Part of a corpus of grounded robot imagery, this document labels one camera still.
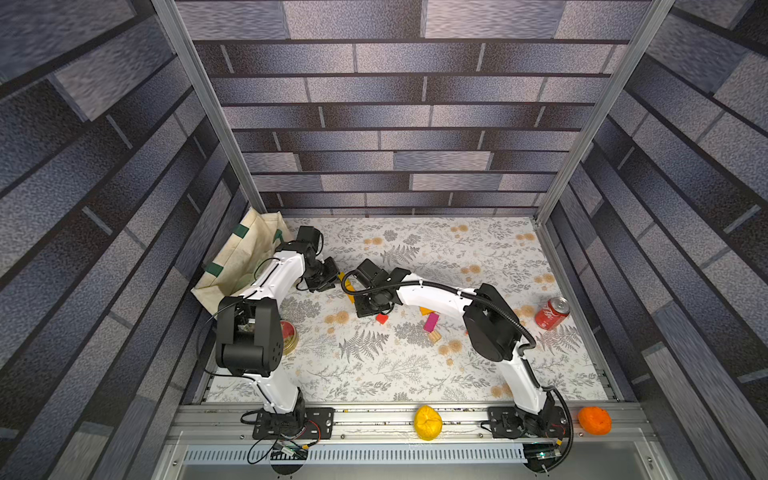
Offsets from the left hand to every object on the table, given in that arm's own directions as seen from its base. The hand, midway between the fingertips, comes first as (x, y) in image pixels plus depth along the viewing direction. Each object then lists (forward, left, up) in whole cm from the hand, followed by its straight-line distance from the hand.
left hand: (340, 277), depth 90 cm
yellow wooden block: (-7, -4, +7) cm, 11 cm away
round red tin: (-16, +14, -7) cm, 23 cm away
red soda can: (-12, -62, -1) cm, 64 cm away
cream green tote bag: (+3, +30, +5) cm, 31 cm away
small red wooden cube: (-9, -13, -9) cm, 18 cm away
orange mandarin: (-37, -65, -5) cm, 75 cm away
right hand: (-7, -5, -7) cm, 11 cm away
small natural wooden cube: (-15, -29, -9) cm, 34 cm away
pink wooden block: (-10, -28, -9) cm, 32 cm away
